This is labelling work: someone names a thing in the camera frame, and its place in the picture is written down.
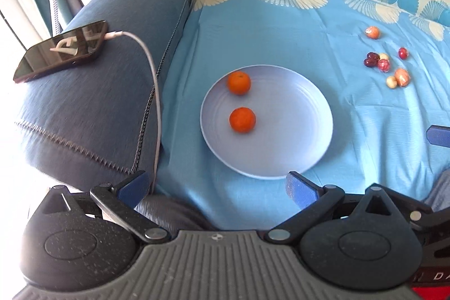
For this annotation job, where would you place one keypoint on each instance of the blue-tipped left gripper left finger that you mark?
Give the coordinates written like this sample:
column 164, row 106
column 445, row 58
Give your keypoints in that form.
column 119, row 201

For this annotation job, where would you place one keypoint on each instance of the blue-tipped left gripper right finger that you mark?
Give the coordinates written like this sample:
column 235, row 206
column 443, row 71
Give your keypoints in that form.
column 317, row 204

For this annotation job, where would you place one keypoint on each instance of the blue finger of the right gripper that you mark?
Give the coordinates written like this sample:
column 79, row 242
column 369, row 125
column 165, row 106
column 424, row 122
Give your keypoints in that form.
column 438, row 135

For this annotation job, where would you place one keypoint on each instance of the orange fruit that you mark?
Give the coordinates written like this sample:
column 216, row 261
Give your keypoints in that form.
column 402, row 77
column 372, row 32

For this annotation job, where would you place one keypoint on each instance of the small beige ball fruit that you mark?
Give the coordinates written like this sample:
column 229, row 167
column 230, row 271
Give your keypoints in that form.
column 391, row 82

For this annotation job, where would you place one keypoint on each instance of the red fruit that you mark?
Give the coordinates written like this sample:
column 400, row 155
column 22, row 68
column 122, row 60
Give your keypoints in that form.
column 383, row 65
column 403, row 53

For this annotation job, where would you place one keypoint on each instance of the dark red date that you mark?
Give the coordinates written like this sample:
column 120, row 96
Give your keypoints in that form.
column 370, row 62
column 372, row 55

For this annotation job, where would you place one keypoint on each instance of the blue sofa armrest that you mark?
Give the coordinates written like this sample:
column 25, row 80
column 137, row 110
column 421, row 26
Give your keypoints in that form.
column 96, row 123

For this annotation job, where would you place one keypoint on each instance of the light purple round plate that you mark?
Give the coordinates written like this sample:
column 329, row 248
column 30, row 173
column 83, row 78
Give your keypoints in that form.
column 293, row 124

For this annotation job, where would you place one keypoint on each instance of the orange mandarin near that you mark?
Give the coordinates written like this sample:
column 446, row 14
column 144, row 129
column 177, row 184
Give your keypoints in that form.
column 242, row 120

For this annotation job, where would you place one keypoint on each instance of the orange mandarin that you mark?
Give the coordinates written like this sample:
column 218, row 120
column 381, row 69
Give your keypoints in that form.
column 239, row 82
column 242, row 120

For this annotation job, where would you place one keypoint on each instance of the orange mandarin far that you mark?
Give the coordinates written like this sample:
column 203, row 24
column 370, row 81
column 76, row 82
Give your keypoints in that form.
column 239, row 82

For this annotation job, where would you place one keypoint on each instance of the black smartphone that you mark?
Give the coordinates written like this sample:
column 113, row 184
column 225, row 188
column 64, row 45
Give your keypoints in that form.
column 63, row 51

